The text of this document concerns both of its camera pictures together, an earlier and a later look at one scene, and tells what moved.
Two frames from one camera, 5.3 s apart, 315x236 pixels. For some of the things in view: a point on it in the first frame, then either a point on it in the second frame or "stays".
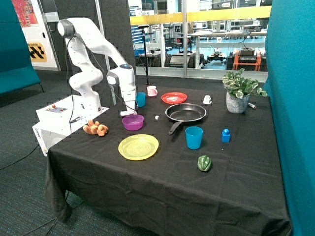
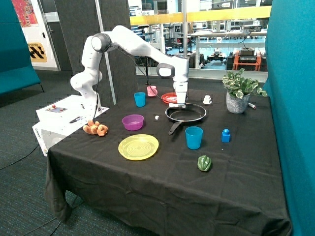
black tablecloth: [184, 161] stays
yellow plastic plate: [138, 147] stays
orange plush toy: [95, 128] stays
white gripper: [128, 92] to [181, 88]
